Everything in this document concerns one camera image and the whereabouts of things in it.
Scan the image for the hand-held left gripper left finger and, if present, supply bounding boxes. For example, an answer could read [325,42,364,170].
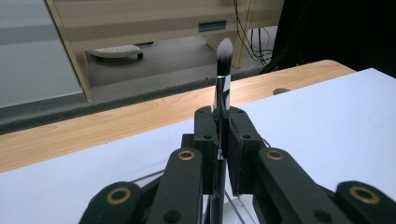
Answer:
[181,105,219,196]

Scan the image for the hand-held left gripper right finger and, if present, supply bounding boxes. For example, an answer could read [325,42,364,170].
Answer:
[228,106,266,198]

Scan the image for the black pen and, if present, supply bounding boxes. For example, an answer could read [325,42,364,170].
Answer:
[208,36,234,224]

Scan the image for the white board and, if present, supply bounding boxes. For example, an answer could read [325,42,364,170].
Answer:
[0,67,396,224]

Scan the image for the grey desk label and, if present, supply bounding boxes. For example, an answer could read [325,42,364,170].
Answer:
[197,19,228,34]

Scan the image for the wooden table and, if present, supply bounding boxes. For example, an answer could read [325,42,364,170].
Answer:
[0,59,357,174]

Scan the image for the light wooden desk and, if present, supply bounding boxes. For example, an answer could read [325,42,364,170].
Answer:
[45,0,286,101]

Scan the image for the black curtain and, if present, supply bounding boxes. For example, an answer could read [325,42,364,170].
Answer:
[257,0,396,79]

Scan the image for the white cabinet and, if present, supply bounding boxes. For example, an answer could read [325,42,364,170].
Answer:
[0,0,84,109]

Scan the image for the hanging black cables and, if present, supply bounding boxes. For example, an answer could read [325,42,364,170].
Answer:
[233,0,276,68]

